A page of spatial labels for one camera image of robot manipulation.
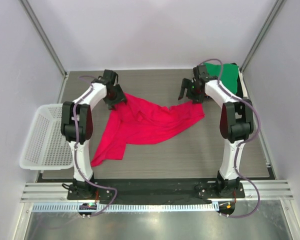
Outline aluminium rail frame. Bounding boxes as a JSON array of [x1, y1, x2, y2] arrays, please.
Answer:
[[21, 180, 294, 205]]

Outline green folded t shirt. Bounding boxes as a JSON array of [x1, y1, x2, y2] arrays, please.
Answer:
[[205, 63, 239, 94]]

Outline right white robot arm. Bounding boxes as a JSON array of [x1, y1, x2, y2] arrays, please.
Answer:
[[178, 78, 254, 198]]

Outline white slotted cable duct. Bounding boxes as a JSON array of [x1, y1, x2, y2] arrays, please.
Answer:
[[32, 202, 219, 213]]

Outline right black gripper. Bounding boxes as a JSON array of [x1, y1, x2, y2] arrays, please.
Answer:
[[178, 78, 204, 105]]

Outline left aluminium corner post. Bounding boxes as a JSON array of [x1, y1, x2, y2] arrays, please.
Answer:
[[19, 0, 67, 79]]

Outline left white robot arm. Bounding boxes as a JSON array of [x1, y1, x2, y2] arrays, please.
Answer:
[[60, 72, 127, 200]]

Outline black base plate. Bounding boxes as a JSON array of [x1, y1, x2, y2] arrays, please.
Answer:
[[62, 178, 245, 205]]

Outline pink t shirt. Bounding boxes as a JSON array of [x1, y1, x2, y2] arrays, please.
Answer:
[[91, 94, 205, 167]]

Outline white folded t shirt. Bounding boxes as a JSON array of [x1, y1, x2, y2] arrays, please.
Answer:
[[239, 72, 249, 98]]

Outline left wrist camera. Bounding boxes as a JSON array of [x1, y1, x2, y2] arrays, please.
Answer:
[[97, 69, 119, 86]]

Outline aluminium corner post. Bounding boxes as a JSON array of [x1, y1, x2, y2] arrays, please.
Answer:
[[19, 0, 67, 79], [240, 0, 286, 73]]

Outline black folded t shirt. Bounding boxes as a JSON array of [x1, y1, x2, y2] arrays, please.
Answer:
[[235, 68, 244, 99]]

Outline white plastic basket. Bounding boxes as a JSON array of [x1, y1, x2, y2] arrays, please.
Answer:
[[19, 103, 74, 171]]

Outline right aluminium corner post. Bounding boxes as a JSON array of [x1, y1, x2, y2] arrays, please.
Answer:
[[240, 0, 286, 73]]

